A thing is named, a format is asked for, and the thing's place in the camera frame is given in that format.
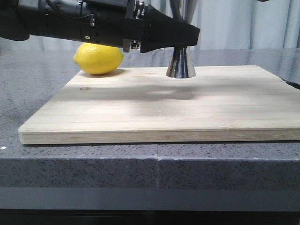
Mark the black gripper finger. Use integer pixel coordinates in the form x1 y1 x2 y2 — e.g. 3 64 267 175
140 6 200 53

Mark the yellow lemon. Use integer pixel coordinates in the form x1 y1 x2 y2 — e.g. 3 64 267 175
73 43 124 75

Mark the steel jigger shaker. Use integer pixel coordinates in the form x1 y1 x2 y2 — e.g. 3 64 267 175
166 47 196 79

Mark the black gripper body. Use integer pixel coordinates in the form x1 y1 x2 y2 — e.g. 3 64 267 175
78 0 146 52

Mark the grey curtain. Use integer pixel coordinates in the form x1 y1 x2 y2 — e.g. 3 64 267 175
0 0 300 50

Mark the wooden cutting board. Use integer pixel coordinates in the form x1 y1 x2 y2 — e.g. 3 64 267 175
18 65 300 144

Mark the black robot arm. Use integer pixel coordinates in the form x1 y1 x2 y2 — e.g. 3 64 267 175
0 0 200 53

